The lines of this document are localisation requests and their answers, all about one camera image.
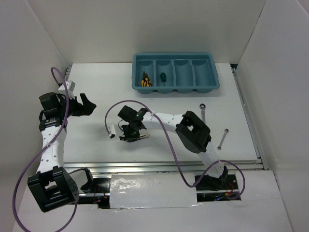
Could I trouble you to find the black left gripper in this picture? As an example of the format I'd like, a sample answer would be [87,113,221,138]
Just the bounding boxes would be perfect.
[58,93,96,118]

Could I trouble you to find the yellow black long-nose pliers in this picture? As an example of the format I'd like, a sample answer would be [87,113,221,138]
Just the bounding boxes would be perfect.
[140,72,153,87]

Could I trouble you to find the green stubby screwdriver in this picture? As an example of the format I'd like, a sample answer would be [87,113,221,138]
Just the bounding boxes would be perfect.
[160,72,167,86]

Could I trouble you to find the large silver ratchet wrench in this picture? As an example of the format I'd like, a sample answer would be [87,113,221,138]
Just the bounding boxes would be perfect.
[199,103,206,123]

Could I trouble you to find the small silver wrench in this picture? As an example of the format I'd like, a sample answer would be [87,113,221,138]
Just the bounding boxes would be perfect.
[217,129,229,150]

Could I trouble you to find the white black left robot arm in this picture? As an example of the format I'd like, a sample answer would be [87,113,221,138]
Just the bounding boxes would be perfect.
[28,92,96,212]

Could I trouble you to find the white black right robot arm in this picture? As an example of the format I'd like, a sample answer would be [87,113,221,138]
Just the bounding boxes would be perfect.
[118,105,228,190]

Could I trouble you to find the silver foil cover sheet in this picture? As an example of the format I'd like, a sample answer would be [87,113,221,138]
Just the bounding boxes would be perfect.
[110,173,197,209]

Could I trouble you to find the teal four-compartment tray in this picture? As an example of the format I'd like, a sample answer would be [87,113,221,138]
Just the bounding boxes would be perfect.
[131,52,220,94]

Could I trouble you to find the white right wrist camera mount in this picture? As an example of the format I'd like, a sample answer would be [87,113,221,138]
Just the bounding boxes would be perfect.
[107,124,116,139]

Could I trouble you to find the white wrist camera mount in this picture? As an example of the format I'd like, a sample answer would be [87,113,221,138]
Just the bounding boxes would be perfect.
[58,81,75,95]
[107,124,116,139]

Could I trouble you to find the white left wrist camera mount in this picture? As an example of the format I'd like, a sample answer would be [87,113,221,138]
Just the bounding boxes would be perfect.
[58,81,75,95]

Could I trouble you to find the aluminium table frame rail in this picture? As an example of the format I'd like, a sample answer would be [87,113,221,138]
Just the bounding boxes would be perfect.
[64,63,265,174]

